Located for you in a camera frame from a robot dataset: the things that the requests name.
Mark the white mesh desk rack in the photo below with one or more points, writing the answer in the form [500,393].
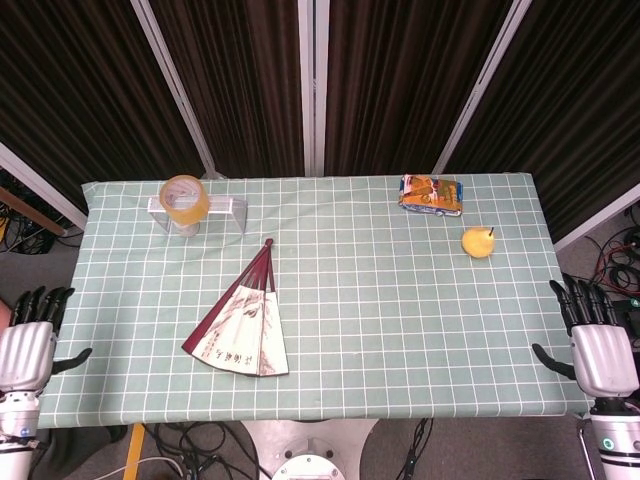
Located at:
[225,205]

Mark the white partition frame post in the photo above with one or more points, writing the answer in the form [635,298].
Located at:
[600,220]
[175,85]
[482,85]
[313,85]
[40,187]

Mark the yellow pear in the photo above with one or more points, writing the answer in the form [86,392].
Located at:
[477,242]

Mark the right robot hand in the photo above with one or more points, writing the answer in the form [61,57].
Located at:
[602,360]

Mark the red ribbed paper folding fan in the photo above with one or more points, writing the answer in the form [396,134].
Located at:
[240,325]

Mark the yellow packing tape roll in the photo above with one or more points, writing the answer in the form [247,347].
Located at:
[195,212]

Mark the green white checked tablecloth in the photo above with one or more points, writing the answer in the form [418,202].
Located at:
[375,310]

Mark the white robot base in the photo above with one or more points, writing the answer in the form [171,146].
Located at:
[305,450]

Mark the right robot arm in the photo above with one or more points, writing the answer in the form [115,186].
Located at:
[617,440]

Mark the dark partition panel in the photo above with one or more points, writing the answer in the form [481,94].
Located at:
[240,85]
[75,85]
[395,85]
[575,100]

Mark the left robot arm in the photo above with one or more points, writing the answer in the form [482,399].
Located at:
[15,435]

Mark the orange blue snack packet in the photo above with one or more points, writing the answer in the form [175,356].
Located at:
[432,195]

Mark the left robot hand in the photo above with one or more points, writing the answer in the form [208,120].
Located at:
[27,350]

